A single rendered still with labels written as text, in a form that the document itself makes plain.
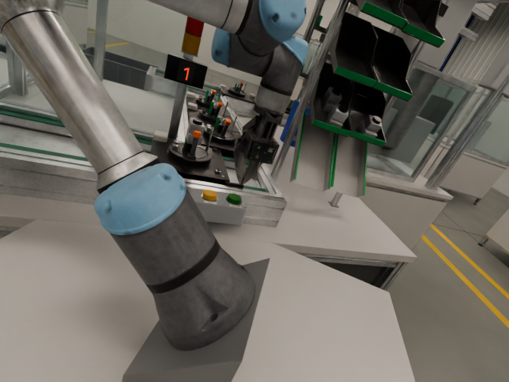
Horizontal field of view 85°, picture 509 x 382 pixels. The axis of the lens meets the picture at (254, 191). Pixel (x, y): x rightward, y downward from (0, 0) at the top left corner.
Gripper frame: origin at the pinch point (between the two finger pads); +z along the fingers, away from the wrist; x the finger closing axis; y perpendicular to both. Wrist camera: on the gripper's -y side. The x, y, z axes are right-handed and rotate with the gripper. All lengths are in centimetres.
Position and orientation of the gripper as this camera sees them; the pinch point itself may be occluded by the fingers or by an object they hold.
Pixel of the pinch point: (242, 178)
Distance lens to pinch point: 75.1
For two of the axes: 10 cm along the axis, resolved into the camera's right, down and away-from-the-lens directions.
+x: 9.2, 1.6, 3.6
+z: -3.1, 8.4, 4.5
